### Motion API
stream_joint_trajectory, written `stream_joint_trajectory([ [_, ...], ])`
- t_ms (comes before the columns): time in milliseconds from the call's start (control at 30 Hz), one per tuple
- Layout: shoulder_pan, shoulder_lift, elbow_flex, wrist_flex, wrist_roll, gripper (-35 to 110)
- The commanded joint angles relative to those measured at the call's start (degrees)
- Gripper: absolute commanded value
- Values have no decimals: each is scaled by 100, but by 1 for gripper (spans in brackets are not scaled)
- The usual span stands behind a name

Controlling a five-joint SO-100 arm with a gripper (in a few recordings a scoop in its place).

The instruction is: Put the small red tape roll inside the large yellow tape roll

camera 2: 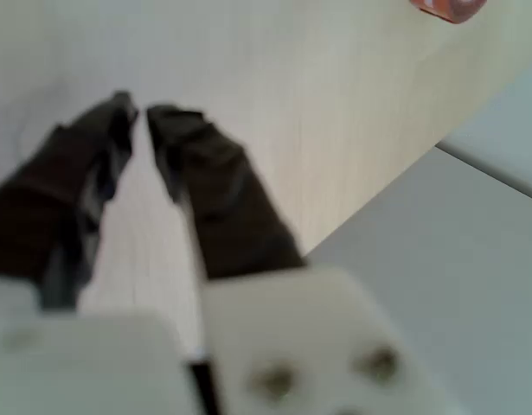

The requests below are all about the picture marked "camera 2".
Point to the red tape roll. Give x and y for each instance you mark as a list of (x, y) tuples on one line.
[(451, 8)]

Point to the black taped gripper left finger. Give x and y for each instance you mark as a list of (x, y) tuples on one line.
[(53, 186)]

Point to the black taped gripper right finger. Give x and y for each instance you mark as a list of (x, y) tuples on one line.
[(231, 207)]

